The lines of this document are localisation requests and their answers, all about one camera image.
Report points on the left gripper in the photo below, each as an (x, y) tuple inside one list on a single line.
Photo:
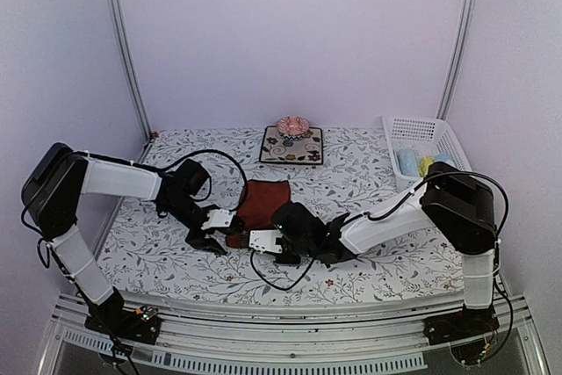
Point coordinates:
[(212, 245)]

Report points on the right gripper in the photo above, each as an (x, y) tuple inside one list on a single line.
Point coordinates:
[(284, 260)]

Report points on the dark red towel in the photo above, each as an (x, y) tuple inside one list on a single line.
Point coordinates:
[(263, 199)]

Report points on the white plastic basket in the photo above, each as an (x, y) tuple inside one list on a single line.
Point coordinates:
[(426, 137)]

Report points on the blue cartoon towel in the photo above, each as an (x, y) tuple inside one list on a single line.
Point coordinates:
[(443, 157)]

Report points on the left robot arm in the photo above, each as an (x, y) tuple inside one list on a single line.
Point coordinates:
[(65, 178)]

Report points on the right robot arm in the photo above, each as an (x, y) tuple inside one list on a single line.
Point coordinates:
[(458, 203)]

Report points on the floral square trivet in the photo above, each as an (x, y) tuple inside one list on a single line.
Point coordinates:
[(275, 149)]

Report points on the red patterned bowl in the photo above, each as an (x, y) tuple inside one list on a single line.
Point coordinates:
[(292, 127)]

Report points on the rolled light blue towel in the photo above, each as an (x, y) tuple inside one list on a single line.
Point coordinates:
[(407, 162)]

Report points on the rolled yellow towel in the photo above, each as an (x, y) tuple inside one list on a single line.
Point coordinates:
[(424, 164)]

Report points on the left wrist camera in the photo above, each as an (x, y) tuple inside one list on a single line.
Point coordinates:
[(224, 220)]

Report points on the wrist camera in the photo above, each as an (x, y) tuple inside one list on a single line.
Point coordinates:
[(263, 241), (224, 220)]

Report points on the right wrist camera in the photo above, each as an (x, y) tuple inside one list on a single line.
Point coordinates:
[(263, 241)]

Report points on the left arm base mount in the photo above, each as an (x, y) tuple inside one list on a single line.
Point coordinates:
[(141, 325)]

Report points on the aluminium front rail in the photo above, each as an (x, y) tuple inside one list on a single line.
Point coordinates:
[(378, 338)]

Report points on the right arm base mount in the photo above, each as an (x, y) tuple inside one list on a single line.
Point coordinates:
[(460, 325)]

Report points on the left aluminium post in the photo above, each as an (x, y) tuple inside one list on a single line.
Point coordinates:
[(119, 28)]

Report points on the aluminium post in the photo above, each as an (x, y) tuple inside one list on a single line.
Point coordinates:
[(119, 28), (451, 80)]

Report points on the right aluminium post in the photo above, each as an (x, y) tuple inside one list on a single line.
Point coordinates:
[(451, 80)]

